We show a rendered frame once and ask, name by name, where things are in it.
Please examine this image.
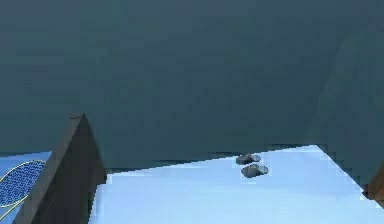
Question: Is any blue tennis racket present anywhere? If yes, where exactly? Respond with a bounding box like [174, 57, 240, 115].
[0, 159, 47, 209]

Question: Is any grey slipper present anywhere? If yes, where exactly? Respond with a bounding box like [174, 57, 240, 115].
[240, 163, 270, 179]
[235, 152, 262, 166]

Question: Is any brown wooden furniture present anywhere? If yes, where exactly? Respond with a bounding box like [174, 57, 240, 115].
[363, 161, 384, 209]

